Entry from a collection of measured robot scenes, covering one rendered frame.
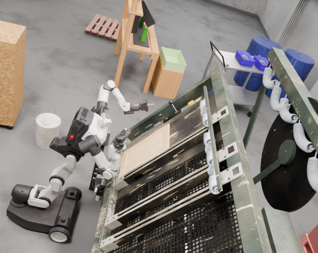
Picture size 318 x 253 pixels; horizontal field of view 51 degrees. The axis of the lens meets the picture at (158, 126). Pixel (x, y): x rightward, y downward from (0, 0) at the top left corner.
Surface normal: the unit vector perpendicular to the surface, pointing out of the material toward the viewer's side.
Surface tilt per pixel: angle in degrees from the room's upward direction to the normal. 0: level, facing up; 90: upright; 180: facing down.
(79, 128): 90
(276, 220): 0
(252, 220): 56
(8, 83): 90
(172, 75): 90
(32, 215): 0
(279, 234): 0
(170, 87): 90
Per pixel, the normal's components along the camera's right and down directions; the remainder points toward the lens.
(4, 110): 0.07, 0.62
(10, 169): 0.27, -0.76
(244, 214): -0.64, -0.63
